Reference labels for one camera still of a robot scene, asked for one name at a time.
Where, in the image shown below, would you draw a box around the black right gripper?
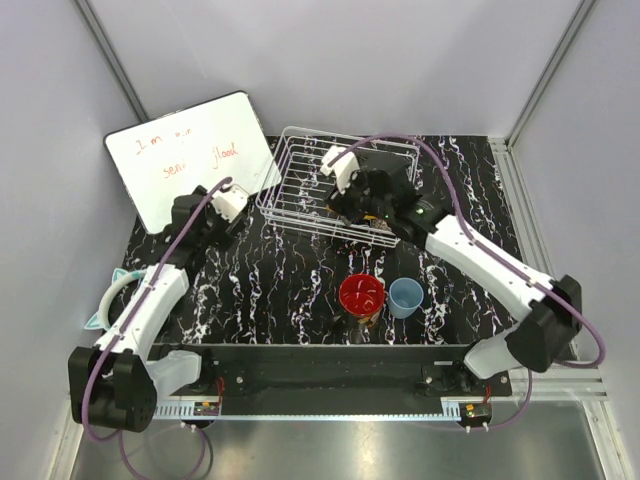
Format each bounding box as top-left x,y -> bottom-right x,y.
322,165 -> 392,230

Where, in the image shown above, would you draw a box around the white wire dish rack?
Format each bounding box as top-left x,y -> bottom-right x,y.
256,126 -> 399,248

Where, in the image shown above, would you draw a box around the beige red patterned bowl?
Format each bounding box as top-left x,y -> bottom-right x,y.
371,219 -> 391,232

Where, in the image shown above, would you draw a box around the black floral square plate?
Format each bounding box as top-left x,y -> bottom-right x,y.
357,151 -> 412,171

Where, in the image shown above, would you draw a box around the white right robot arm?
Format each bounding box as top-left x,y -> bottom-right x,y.
321,158 -> 580,397

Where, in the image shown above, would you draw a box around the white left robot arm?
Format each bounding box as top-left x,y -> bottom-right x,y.
68,177 -> 249,440

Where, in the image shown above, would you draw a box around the black marble mat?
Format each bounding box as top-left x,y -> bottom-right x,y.
156,136 -> 523,345

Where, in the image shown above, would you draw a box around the white whiteboard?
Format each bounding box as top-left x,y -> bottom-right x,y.
104,91 -> 281,234

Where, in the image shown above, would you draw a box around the light blue plastic cup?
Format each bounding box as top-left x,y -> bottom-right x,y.
388,278 -> 424,319

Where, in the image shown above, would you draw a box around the teal cat ear headphones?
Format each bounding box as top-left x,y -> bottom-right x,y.
84,268 -> 146,331

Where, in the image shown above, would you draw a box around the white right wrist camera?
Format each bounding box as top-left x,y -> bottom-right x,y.
320,146 -> 360,194

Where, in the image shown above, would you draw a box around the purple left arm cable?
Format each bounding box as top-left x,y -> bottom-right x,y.
82,175 -> 234,476

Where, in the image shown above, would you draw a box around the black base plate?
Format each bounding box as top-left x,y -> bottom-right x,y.
178,344 -> 512,417

